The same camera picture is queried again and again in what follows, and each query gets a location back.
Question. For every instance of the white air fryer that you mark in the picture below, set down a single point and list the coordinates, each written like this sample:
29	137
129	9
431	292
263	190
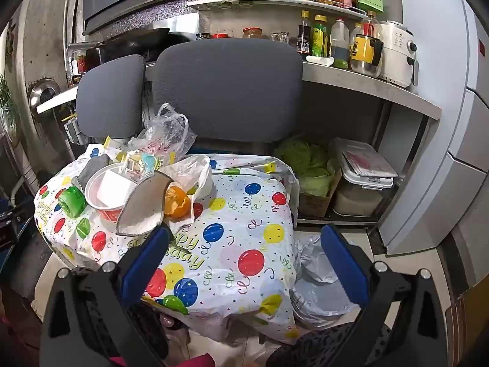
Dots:
393	53

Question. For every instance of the yellow label oil jug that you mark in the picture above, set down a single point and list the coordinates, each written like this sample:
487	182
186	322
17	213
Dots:
365	51

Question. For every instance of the balloon print tablecloth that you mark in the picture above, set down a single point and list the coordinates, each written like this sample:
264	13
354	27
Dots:
237	214

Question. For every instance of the grey refrigerator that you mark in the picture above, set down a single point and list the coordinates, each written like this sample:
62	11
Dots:
450	122

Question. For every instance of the crushed green plastic cup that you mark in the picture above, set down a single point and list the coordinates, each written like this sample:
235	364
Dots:
72	200

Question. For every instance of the red and white paper bowl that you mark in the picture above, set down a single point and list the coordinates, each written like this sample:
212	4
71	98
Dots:
97	197

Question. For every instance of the green cabbage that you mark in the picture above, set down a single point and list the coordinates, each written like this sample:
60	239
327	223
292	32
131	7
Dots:
309	160

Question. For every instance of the black wok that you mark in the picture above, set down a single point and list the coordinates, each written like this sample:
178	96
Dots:
133	44

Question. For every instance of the dark soy sauce bottle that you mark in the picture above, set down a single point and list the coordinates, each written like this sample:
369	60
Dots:
303	38

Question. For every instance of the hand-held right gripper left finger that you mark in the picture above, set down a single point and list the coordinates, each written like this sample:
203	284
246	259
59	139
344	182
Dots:
147	260

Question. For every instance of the stainless steel pot lid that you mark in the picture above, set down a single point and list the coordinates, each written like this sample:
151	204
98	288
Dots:
44	95

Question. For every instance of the red lid jar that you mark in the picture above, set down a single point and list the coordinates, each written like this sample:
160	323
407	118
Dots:
220	35

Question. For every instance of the white paper sheet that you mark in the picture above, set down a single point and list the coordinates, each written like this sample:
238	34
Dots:
116	187

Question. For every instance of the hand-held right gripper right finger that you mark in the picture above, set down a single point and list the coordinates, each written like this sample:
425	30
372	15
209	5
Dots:
344	263

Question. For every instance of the narrow grey chair backrest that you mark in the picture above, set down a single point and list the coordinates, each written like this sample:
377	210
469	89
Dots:
110	95

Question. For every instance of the clear bottle with dark liquid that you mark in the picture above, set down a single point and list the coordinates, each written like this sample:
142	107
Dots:
339	46

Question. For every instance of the brown cardboard box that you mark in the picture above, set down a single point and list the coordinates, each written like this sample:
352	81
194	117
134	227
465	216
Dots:
313	204

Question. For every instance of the clear plastic bag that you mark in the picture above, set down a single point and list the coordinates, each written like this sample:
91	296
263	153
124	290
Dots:
168	126

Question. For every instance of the flat white packet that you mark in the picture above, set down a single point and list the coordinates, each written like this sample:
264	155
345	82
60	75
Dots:
366	162

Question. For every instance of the green label bottle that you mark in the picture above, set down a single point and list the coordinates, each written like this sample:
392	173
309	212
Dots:
319	40

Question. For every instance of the green plant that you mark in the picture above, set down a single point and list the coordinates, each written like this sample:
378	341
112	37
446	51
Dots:
7	107

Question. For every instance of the orange peel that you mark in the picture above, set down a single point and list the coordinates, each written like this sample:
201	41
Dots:
175	202

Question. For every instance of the white plastic bag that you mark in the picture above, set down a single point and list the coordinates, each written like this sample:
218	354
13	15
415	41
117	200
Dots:
191	168

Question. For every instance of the trash bin with grey liner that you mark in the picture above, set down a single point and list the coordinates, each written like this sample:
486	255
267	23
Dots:
317	298

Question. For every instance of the clear plastic rice container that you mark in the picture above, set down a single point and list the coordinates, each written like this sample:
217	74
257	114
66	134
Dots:
355	198

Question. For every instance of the white soap dish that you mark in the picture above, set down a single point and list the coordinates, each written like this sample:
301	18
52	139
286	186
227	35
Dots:
319	60

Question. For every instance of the small grey cloth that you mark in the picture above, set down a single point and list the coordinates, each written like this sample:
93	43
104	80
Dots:
93	166

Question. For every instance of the wide grey chair backrest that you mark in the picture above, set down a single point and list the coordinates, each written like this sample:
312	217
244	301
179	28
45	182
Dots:
229	88

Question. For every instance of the orange sauce jar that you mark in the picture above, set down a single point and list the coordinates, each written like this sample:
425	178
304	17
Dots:
253	33

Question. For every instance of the person's pink clothing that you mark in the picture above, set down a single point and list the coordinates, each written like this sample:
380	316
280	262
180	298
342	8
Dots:
200	361

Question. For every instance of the person's patterned trouser leg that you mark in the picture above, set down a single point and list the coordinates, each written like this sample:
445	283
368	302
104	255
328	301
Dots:
305	348

